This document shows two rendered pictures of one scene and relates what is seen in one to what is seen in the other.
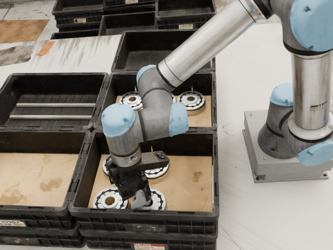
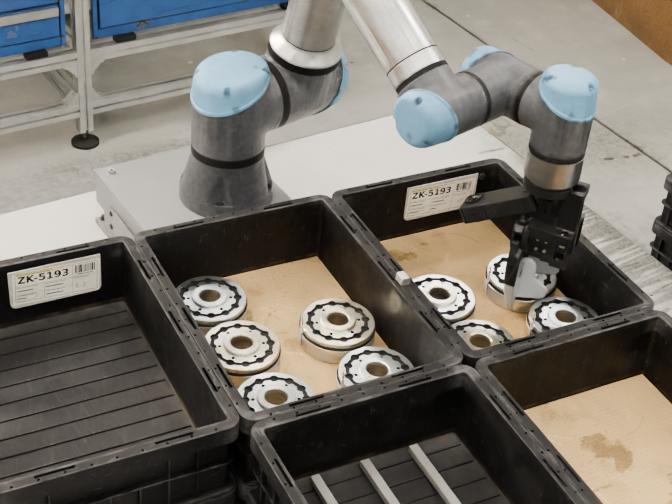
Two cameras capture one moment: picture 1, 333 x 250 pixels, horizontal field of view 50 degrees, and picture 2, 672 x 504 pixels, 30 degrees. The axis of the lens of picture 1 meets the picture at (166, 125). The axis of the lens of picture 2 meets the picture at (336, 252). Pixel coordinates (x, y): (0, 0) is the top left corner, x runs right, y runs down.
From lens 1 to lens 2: 200 cm
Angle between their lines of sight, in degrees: 86
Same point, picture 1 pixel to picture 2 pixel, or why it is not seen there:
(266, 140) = (262, 182)
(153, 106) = (509, 68)
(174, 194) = (463, 271)
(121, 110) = (564, 73)
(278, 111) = (268, 99)
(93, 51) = not seen: outside the picture
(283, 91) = (239, 77)
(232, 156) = not seen: hidden behind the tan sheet
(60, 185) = (593, 434)
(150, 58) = (26, 469)
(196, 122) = (259, 292)
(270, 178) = not seen: hidden behind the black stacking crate
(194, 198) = (449, 246)
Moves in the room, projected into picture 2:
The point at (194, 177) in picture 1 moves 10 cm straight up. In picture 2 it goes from (406, 258) to (414, 203)
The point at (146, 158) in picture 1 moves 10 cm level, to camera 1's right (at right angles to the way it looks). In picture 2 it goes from (510, 191) to (463, 157)
